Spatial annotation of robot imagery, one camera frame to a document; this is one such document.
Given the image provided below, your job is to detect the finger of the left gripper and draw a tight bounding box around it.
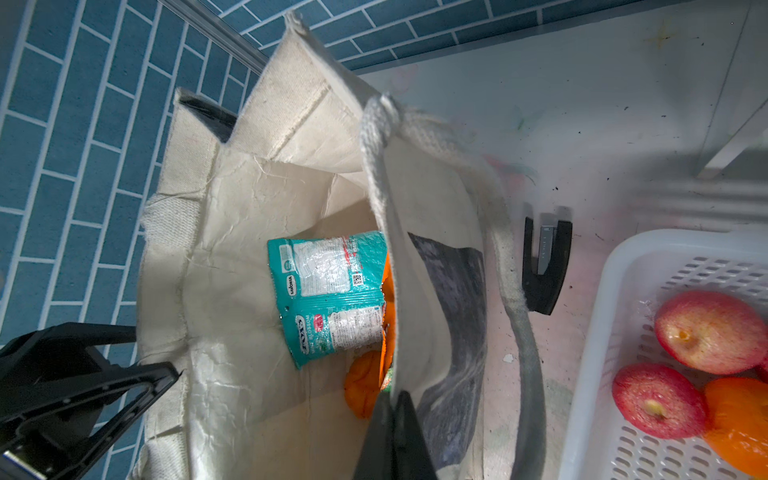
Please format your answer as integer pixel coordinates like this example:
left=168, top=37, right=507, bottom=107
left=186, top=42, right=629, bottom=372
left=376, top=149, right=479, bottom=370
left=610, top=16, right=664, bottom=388
left=1, top=323, right=179, bottom=479

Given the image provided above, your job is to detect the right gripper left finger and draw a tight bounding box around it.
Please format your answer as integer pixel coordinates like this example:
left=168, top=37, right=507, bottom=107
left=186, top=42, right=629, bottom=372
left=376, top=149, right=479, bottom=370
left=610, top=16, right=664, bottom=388
left=353, top=392, right=395, bottom=480

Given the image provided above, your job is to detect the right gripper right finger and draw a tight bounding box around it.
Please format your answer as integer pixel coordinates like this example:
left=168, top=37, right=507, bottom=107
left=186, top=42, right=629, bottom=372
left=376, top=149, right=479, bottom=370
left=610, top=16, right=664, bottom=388
left=393, top=391, right=437, bottom=480

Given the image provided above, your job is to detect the orange pumpkin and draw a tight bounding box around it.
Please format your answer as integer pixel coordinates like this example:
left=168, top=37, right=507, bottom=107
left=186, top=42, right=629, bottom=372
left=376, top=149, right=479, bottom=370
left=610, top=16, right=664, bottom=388
left=344, top=350, right=381, bottom=419

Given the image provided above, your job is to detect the green Fox's candy bag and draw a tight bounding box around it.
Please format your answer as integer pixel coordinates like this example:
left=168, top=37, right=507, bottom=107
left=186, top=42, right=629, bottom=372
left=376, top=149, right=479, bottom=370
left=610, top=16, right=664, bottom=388
left=267, top=231, right=387, bottom=368

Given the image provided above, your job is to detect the beige canvas tote bag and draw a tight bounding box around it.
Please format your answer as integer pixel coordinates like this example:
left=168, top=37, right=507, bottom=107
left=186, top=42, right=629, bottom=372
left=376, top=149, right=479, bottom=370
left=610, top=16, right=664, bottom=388
left=131, top=14, right=546, bottom=479

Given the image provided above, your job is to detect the orange Fox's candy bag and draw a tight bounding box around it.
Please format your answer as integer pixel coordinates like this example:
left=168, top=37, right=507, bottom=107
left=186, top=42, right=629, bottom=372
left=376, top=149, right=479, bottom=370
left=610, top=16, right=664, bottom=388
left=379, top=256, right=396, bottom=391

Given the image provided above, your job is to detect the red apple back left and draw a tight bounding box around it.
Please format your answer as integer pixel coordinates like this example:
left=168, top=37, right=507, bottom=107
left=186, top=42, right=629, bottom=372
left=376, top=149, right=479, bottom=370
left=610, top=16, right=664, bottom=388
left=612, top=363, right=707, bottom=439

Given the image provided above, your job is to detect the red apple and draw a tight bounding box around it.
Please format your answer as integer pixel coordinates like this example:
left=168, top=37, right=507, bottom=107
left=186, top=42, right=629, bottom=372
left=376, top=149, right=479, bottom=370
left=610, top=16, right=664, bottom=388
left=612, top=363, right=707, bottom=439
left=654, top=290, right=767, bottom=375

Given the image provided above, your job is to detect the white plastic fruit basket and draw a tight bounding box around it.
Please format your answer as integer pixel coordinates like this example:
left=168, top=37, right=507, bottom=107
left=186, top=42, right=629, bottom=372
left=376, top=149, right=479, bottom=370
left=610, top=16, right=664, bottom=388
left=558, top=229, right=767, bottom=479

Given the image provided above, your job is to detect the red apple back middle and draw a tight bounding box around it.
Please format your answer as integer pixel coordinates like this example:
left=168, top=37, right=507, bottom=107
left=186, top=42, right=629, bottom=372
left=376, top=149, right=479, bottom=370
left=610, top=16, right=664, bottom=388
left=654, top=290, right=767, bottom=375

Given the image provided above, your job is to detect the small orange tangerine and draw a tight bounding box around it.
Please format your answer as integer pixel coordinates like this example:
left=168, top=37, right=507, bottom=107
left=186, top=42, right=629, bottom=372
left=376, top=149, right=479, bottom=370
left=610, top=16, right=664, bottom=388
left=703, top=377, right=767, bottom=479

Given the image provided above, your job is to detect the white wire shelf rack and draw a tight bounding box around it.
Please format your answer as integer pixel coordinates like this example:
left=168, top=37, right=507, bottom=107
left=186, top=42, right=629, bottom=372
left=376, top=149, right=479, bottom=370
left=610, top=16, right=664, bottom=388
left=696, top=101, right=767, bottom=180

